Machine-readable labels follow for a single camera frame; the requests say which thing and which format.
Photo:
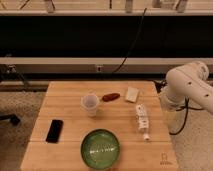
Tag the translucent white cup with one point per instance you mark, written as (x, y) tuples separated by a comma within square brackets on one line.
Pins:
[(90, 104)]

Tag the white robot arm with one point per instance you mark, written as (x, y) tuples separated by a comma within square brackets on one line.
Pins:
[(186, 82)]

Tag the green ceramic bowl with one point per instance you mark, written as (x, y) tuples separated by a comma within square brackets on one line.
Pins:
[(100, 149)]

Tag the red brown sausage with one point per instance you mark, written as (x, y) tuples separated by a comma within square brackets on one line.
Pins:
[(110, 97)]

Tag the white sponge block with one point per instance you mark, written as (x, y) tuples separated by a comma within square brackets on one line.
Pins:
[(132, 94)]

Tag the white tube with cap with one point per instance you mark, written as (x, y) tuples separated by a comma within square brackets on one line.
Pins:
[(143, 121)]

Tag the black smartphone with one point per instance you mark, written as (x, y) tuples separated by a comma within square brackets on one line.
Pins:
[(54, 131)]

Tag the black chair base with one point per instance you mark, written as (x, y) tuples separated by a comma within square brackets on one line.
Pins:
[(12, 118)]

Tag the white wall socket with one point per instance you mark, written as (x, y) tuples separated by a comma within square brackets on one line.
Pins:
[(99, 68)]

